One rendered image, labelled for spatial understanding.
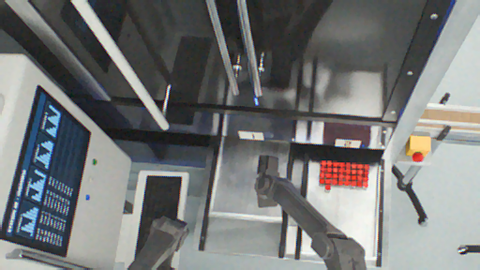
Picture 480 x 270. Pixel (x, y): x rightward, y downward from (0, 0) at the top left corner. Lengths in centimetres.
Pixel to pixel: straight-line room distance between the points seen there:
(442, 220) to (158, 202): 157
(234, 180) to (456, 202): 144
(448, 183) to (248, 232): 143
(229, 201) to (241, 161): 16
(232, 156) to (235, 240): 32
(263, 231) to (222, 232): 15
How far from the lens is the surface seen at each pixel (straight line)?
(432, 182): 271
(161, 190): 181
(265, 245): 163
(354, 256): 102
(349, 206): 166
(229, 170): 172
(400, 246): 258
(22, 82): 129
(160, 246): 113
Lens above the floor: 248
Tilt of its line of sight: 71 degrees down
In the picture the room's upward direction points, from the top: 1 degrees counter-clockwise
